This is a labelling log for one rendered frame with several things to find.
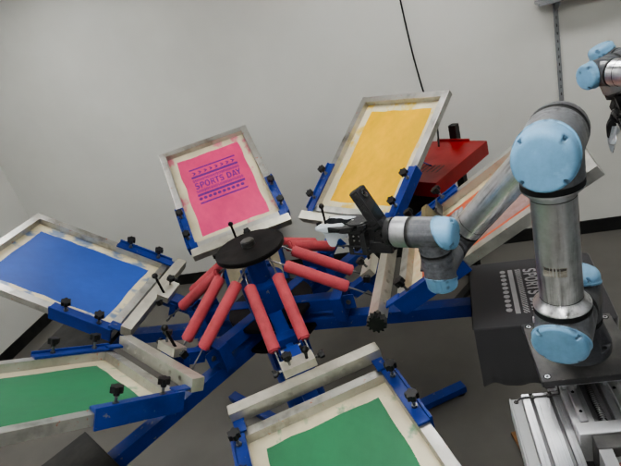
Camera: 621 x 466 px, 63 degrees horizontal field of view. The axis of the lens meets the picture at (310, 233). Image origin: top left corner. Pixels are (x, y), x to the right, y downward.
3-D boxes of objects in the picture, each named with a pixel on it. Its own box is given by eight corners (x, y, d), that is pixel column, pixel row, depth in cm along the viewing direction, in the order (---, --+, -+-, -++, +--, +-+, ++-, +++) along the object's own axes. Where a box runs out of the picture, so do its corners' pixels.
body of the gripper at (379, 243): (347, 254, 130) (390, 257, 123) (340, 223, 127) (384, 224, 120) (361, 242, 135) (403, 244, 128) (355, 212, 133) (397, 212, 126)
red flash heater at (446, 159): (425, 155, 351) (422, 139, 346) (489, 156, 319) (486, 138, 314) (373, 194, 316) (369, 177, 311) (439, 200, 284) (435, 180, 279)
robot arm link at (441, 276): (468, 272, 128) (461, 234, 123) (454, 299, 120) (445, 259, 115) (437, 270, 132) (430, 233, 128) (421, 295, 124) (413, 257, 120)
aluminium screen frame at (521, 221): (564, 116, 196) (557, 109, 195) (604, 174, 147) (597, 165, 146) (410, 234, 235) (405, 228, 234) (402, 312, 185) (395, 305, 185)
